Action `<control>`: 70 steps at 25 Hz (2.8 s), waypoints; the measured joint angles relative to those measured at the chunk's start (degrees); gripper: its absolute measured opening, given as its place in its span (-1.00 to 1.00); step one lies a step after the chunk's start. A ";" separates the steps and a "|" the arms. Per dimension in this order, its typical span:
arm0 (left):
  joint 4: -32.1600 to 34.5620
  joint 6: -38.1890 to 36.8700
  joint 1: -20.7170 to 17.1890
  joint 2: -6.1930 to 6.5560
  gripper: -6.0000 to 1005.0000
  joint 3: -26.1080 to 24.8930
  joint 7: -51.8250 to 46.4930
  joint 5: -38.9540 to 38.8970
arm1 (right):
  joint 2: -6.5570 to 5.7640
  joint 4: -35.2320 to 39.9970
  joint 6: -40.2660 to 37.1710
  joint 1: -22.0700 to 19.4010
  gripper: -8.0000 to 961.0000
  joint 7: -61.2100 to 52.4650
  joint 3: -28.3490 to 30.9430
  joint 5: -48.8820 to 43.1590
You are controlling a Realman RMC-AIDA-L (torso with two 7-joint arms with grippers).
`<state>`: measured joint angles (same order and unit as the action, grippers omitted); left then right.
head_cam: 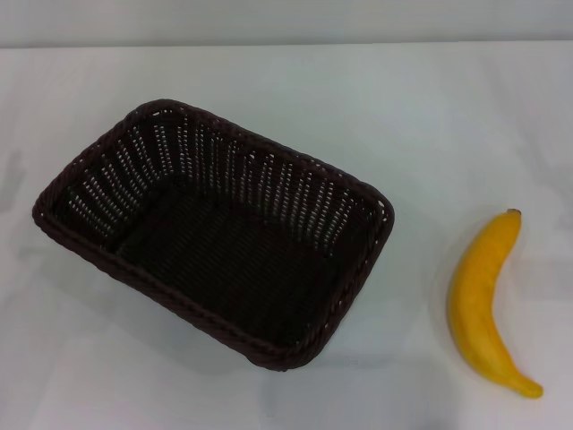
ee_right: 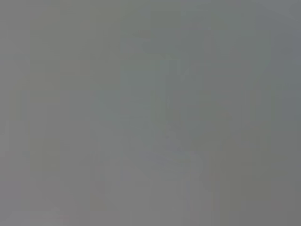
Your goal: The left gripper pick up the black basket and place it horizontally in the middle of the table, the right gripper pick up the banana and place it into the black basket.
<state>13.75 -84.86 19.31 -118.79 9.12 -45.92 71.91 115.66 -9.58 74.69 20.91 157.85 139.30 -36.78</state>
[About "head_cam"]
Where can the dark brown woven basket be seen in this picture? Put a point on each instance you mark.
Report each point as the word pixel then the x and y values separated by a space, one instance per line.
pixel 224 251

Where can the yellow banana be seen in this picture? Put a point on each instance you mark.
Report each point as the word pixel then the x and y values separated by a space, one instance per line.
pixel 479 295

